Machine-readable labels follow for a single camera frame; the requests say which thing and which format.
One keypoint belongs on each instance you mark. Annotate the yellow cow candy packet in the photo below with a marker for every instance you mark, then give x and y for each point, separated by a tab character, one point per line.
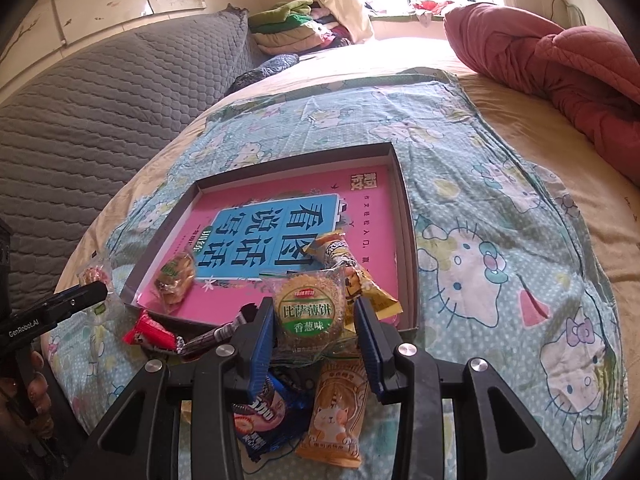
332	251

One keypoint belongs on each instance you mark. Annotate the Hello Kitty teal blanket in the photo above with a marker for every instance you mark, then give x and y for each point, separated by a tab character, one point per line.
475	259

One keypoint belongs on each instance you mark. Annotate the dark blue patterned cloth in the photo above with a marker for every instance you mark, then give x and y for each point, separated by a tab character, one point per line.
271	67

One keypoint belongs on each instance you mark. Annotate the dark shallow cardboard box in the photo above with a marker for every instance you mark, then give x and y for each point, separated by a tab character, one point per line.
406	260

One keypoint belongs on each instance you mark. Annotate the orange cat snack packet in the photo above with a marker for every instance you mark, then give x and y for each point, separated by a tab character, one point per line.
337	418

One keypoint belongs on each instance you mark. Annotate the brown pastry clear packet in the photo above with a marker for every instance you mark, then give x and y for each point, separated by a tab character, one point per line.
174	280

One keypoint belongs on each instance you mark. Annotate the red quilted comforter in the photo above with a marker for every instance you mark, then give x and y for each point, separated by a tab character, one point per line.
589	74

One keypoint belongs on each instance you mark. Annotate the grey quilted headboard cover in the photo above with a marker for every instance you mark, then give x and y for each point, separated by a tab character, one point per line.
78	132

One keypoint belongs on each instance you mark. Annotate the person's left hand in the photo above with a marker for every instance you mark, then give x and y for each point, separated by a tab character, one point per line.
12	427

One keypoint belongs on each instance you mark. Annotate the red snack packet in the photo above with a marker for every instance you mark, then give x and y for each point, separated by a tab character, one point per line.
153	336

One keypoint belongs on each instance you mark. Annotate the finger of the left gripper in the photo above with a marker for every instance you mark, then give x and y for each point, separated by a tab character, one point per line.
62	305

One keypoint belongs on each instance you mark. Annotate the black Snickers bar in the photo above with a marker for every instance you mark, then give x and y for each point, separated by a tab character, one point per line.
219	335

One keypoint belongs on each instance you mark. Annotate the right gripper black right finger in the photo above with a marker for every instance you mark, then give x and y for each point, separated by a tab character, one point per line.
377	342

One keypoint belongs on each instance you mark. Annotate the pink book with blue title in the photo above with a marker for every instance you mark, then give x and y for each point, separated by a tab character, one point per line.
242	230

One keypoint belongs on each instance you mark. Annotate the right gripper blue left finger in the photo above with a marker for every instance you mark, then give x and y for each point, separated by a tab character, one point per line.
253	343

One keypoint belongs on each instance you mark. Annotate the round pizza biscuit packet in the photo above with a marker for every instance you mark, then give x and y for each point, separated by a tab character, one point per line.
310	310

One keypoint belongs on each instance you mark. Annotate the folded clothes pile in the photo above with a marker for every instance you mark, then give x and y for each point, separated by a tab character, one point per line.
298	27

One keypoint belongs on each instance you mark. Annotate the blue Oreo packet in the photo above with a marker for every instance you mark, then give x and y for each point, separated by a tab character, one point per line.
278	415

